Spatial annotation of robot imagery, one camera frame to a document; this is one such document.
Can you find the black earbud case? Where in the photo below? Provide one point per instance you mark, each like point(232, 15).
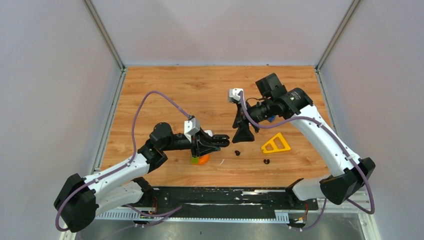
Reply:
point(221, 140)

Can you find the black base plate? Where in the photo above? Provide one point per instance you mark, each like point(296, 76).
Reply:
point(223, 202)

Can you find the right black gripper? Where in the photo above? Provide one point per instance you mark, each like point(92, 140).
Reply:
point(243, 132)

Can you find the blue toy brick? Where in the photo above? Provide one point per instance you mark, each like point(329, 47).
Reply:
point(271, 119)

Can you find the orange half ring block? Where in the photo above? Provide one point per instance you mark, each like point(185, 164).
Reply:
point(203, 159)

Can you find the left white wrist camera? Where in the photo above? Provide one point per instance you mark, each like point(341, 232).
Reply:
point(191, 127)

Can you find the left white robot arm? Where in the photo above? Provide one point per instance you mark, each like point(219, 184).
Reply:
point(81, 199)

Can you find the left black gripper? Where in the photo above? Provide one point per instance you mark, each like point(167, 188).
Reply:
point(201, 144)

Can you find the yellow triangle block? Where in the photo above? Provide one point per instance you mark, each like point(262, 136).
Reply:
point(276, 144)

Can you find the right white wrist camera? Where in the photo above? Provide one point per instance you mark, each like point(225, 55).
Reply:
point(234, 95)

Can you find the green toy brick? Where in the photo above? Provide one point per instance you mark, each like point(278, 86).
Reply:
point(194, 160)

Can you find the white earbud charging case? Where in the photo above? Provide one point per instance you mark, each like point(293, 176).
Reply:
point(209, 132)

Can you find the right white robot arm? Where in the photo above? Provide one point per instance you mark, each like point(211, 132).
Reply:
point(348, 172)

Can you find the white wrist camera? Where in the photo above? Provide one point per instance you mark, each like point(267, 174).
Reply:
point(191, 127)
point(234, 95)

